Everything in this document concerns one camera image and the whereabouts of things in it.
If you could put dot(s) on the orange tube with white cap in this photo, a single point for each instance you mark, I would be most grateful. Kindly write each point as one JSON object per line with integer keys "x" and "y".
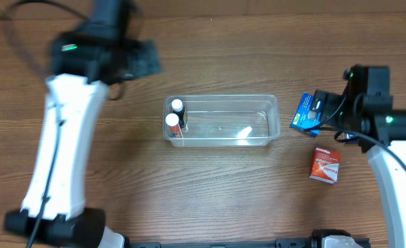
{"x": 172, "y": 121}

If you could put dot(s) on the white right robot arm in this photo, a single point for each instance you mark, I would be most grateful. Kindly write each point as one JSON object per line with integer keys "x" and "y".
{"x": 365, "y": 110}

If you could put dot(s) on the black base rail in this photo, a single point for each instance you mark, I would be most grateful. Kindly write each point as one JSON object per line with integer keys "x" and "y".
{"x": 319, "y": 238}

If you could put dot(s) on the dark bottle with white cap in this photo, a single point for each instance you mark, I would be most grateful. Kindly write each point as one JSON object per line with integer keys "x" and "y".
{"x": 179, "y": 109}

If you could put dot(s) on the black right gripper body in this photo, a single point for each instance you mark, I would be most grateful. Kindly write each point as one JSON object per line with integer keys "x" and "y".
{"x": 329, "y": 104}

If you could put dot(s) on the clear plastic container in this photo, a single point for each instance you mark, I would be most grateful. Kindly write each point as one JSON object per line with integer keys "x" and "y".
{"x": 226, "y": 120}

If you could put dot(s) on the red and white medicine box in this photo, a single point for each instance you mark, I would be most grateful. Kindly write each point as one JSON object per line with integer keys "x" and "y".
{"x": 325, "y": 165}

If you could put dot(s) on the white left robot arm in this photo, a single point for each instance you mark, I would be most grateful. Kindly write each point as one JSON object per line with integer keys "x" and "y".
{"x": 85, "y": 62}

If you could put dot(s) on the blue medicine box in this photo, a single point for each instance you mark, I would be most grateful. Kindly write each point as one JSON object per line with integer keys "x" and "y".
{"x": 304, "y": 117}

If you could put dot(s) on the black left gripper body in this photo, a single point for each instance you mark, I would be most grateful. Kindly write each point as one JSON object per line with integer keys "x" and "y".
{"x": 142, "y": 59}

